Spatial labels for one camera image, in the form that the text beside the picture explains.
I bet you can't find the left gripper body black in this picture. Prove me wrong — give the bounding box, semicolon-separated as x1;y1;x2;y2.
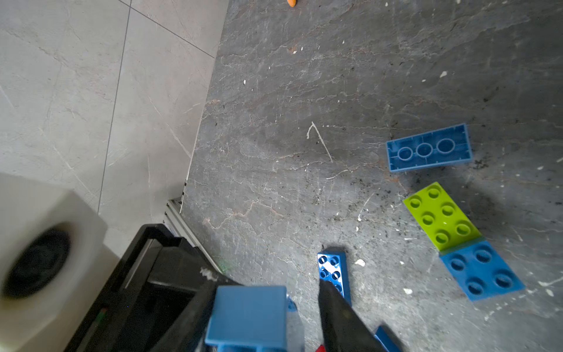
66;224;235;351

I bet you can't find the dark blue 2x4 lego brick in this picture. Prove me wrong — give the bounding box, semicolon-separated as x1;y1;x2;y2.
317;250;352;305

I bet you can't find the blue 2x2 lego brick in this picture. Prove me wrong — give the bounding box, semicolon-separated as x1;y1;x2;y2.
375;325;402;352

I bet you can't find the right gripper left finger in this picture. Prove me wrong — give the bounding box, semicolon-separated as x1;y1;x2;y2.
150;281;218;352

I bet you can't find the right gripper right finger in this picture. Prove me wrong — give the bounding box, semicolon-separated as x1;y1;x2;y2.
318;280;385;351

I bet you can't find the lime green 2x4 lego brick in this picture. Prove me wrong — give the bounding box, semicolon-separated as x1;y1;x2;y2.
403;182;482;252

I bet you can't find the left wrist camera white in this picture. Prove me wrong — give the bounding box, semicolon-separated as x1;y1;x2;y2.
1;173;119;351

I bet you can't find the light blue 2x4 lego brick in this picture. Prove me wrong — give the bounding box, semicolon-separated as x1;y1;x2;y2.
386;124;474;172

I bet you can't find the light blue long lego brick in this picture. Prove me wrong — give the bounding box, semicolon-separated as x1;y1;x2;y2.
205;285;297;351

